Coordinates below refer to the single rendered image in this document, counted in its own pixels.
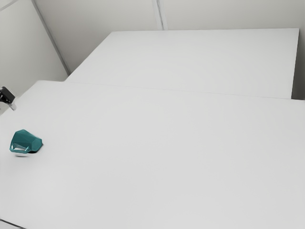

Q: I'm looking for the teal faceted mug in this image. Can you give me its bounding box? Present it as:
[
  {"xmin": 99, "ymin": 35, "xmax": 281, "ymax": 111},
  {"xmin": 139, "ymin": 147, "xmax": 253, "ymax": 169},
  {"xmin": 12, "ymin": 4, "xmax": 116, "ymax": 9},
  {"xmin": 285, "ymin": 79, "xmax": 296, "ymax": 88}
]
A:
[{"xmin": 9, "ymin": 129, "xmax": 44, "ymax": 154}]

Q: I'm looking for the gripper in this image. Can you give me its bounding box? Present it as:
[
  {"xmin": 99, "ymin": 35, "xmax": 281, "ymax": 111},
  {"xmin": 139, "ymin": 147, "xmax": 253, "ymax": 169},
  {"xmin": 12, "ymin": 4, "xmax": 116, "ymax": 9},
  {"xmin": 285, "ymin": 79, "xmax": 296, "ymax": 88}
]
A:
[{"xmin": 0, "ymin": 86, "xmax": 18, "ymax": 112}]

